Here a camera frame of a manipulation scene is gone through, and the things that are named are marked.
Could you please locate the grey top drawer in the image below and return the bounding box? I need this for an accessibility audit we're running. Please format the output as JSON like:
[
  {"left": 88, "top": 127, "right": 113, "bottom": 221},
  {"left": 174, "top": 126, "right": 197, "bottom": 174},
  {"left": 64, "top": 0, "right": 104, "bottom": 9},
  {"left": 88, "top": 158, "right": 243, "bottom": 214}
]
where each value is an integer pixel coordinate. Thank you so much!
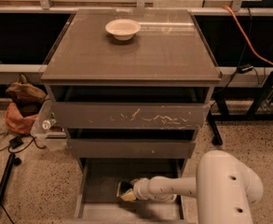
[{"left": 52, "top": 102, "right": 210, "bottom": 130}]

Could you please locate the green and yellow sponge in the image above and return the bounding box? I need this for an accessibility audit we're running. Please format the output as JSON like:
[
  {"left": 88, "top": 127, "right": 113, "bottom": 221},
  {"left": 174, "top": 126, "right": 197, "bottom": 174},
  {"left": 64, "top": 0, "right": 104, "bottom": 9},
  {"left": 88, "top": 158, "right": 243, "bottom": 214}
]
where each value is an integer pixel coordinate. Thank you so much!
[{"left": 116, "top": 181, "right": 133, "bottom": 198}]

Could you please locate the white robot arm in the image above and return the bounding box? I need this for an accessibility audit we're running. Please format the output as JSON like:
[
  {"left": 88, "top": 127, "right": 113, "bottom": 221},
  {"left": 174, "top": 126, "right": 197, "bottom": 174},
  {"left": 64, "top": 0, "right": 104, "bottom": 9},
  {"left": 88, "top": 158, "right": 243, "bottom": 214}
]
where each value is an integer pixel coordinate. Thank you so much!
[{"left": 116, "top": 150, "right": 264, "bottom": 224}]

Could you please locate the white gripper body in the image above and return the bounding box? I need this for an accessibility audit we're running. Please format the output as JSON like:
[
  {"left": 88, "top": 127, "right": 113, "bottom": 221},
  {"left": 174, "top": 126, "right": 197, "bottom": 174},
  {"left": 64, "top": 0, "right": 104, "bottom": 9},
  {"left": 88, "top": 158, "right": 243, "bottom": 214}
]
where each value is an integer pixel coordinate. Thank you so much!
[{"left": 133, "top": 177, "right": 177, "bottom": 203}]

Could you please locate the black stand leg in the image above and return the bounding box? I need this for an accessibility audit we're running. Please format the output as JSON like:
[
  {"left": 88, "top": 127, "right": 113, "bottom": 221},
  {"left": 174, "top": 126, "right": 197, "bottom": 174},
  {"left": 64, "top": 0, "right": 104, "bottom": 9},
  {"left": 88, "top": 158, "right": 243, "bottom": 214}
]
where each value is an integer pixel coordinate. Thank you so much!
[{"left": 0, "top": 153, "right": 21, "bottom": 209}]

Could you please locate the clear plastic bin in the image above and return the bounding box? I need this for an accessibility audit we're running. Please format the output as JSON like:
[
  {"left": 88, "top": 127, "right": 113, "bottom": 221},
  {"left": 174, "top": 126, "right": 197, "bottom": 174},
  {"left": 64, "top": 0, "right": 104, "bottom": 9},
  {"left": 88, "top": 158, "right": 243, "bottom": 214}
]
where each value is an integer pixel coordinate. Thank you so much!
[{"left": 31, "top": 100, "right": 66, "bottom": 151}]

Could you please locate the grey drawer cabinet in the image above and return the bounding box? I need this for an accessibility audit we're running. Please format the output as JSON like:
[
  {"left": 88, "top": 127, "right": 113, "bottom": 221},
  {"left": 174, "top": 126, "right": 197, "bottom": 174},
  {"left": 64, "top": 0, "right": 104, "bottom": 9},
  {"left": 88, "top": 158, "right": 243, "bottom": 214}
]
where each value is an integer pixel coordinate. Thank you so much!
[{"left": 40, "top": 8, "right": 222, "bottom": 173}]

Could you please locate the orange cable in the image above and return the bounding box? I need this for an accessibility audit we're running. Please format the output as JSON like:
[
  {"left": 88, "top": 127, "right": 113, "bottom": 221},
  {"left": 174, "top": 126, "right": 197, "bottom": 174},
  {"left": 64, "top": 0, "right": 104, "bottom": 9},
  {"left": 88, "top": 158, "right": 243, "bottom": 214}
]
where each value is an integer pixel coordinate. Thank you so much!
[{"left": 222, "top": 5, "right": 273, "bottom": 68}]

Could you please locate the black table frame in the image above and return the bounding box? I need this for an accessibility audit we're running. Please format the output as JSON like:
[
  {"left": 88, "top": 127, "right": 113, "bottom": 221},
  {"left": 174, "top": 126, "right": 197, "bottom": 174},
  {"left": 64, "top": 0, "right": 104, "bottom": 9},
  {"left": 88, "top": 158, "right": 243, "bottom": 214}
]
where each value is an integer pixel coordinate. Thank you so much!
[{"left": 207, "top": 70, "right": 273, "bottom": 146}]

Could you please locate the black power adapter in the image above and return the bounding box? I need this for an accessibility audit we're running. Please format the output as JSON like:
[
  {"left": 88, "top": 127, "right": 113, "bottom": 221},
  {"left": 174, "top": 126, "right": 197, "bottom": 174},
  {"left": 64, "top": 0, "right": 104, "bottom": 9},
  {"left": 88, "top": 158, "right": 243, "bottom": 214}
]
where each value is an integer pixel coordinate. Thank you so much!
[{"left": 237, "top": 63, "right": 253, "bottom": 74}]

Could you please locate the grey middle drawer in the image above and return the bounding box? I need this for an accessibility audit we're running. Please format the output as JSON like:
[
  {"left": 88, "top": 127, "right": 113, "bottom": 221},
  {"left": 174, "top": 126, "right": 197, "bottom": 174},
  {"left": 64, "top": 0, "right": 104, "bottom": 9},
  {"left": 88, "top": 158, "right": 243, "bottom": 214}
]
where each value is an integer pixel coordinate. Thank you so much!
[{"left": 68, "top": 139, "right": 195, "bottom": 159}]

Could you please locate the clear plastic bottle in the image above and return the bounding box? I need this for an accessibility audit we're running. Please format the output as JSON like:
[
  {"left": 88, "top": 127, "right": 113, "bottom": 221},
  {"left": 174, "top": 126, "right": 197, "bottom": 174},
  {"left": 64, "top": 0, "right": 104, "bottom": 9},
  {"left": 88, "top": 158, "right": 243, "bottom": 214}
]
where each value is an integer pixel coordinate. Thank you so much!
[{"left": 42, "top": 119, "right": 56, "bottom": 131}]

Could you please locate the orange cloth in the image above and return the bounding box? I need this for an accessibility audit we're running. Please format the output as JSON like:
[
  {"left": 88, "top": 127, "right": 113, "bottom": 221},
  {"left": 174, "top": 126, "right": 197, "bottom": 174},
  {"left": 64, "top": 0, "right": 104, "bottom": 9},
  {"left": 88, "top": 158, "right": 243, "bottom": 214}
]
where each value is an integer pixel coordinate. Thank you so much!
[{"left": 5, "top": 103, "right": 37, "bottom": 134}]

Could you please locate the white bowl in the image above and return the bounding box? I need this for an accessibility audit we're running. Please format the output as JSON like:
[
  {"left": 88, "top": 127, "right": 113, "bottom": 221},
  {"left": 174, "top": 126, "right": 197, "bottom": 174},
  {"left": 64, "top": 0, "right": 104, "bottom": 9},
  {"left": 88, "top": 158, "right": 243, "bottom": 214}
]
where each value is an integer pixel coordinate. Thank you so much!
[{"left": 105, "top": 19, "right": 141, "bottom": 41}]

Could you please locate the small black floor adapter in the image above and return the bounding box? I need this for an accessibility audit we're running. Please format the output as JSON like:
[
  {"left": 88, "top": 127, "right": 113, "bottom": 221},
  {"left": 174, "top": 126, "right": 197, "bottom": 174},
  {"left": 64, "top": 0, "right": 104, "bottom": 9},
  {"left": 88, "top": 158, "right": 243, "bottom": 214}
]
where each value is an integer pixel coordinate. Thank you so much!
[{"left": 9, "top": 136, "right": 23, "bottom": 149}]

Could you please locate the grey open bottom drawer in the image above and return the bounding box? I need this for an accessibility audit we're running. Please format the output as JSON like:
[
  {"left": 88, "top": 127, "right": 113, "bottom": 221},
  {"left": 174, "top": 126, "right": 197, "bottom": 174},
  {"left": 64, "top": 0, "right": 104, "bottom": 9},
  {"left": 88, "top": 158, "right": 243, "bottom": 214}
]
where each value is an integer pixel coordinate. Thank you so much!
[{"left": 75, "top": 159, "right": 186, "bottom": 224}]

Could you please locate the brown cloth bag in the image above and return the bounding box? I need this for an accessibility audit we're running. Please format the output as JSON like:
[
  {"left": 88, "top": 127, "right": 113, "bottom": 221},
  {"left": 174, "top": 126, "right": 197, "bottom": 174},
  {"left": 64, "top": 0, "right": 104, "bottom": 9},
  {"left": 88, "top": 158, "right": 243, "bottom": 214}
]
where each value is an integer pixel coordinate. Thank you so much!
[{"left": 6, "top": 74, "right": 47, "bottom": 117}]

